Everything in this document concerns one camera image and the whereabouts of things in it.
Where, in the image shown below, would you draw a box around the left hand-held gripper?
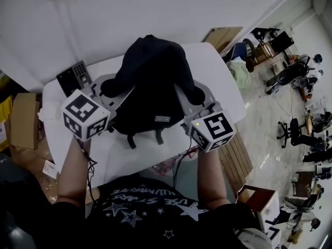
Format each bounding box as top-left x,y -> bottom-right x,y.
62,73 -> 135,142

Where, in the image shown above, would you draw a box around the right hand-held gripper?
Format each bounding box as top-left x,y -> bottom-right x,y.
173,80 -> 237,153

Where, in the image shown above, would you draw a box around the black backpack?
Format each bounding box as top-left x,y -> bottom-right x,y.
100,34 -> 205,150

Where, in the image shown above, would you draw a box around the person's right forearm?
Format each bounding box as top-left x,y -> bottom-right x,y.
197,149 -> 231,210

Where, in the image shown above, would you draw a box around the person's left forearm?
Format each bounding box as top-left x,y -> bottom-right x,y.
57,136 -> 92,207

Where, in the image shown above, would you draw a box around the black keypad access device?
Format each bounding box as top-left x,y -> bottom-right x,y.
56,60 -> 93,98

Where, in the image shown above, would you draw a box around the pale green cloth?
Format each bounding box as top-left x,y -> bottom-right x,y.
226,60 -> 252,91

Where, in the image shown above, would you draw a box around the blue chair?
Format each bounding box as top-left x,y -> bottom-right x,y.
227,41 -> 248,62

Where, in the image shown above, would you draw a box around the large flat cardboard box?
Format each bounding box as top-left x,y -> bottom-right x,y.
202,26 -> 243,54

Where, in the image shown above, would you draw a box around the plastic bag with red print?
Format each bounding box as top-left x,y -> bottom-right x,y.
151,151 -> 198,177

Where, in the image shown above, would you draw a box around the wooden slatted pallet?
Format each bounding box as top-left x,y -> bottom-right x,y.
217,133 -> 254,197

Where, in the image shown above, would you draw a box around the white table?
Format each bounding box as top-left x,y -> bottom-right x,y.
41,42 -> 247,189

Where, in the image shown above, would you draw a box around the brown cardboard box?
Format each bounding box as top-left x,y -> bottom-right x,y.
9,92 -> 44,150

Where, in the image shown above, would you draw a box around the black shelf unit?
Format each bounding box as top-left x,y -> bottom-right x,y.
252,27 -> 295,62

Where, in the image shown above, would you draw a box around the small white box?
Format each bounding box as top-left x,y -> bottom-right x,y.
43,160 -> 58,177

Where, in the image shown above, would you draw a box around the black office chair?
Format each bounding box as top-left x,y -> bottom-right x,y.
276,118 -> 320,149

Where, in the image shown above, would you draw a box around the yellow box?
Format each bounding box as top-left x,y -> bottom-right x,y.
0,94 -> 14,151

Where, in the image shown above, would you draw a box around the flattened cardboard sheet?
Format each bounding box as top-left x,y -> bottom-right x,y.
10,139 -> 62,206

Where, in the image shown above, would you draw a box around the person's black star-print shirt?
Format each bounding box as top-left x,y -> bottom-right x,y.
51,176 -> 262,249

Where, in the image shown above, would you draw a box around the person's beige trousers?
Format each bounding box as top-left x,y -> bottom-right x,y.
234,228 -> 273,249

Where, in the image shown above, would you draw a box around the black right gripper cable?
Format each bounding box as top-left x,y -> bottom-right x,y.
172,139 -> 198,189

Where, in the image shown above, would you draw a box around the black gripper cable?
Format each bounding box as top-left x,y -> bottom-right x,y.
77,139 -> 101,210
172,139 -> 198,189

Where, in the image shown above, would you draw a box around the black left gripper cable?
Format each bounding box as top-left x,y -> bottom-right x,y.
77,139 -> 101,210

